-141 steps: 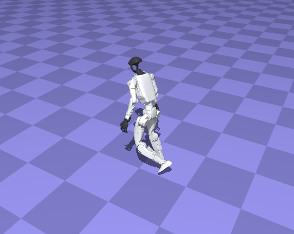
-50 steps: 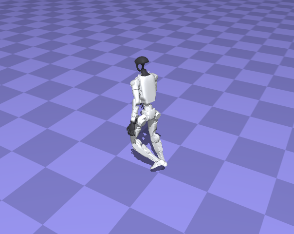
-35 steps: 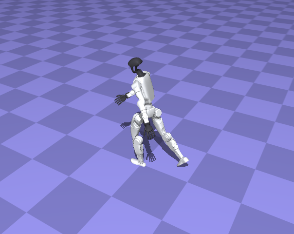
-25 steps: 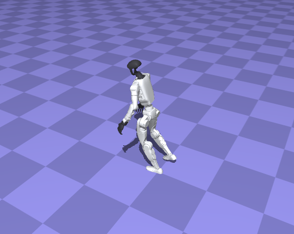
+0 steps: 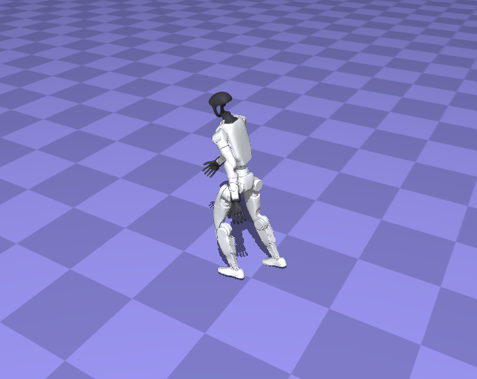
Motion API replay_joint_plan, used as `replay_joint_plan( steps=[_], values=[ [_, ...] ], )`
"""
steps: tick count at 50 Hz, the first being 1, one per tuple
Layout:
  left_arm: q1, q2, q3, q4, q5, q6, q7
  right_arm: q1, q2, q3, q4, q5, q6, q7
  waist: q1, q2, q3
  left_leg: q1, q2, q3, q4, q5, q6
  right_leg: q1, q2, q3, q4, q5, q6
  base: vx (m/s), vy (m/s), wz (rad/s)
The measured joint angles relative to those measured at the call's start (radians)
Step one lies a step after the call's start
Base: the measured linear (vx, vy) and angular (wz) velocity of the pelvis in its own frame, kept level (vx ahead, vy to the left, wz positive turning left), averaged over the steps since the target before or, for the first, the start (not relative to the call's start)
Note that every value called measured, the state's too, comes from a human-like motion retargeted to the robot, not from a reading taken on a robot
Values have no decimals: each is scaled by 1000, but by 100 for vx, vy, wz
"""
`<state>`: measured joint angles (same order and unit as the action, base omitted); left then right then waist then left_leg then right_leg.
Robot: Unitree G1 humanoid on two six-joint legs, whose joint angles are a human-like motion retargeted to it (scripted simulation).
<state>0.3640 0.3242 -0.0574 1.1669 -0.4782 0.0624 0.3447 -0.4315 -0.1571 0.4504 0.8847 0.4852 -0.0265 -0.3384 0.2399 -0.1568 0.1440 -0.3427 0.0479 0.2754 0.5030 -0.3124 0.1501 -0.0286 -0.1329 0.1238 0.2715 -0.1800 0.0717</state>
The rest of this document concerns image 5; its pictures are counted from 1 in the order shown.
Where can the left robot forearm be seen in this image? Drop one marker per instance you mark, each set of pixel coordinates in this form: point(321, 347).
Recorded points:
point(232, 180)

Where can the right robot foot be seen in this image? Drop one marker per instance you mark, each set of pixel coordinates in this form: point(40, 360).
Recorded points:
point(269, 261)

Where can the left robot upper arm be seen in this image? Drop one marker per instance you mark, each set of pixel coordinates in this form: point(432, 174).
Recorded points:
point(220, 140)

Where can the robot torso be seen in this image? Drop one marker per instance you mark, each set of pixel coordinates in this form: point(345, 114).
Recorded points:
point(239, 143)

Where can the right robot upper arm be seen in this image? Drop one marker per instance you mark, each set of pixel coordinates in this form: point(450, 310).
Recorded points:
point(243, 117)

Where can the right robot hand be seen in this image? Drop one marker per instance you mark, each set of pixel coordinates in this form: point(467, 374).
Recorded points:
point(213, 165)

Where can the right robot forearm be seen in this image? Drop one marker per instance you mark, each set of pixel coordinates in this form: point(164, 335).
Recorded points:
point(220, 160)

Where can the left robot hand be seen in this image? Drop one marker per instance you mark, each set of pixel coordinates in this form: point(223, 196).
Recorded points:
point(235, 209)

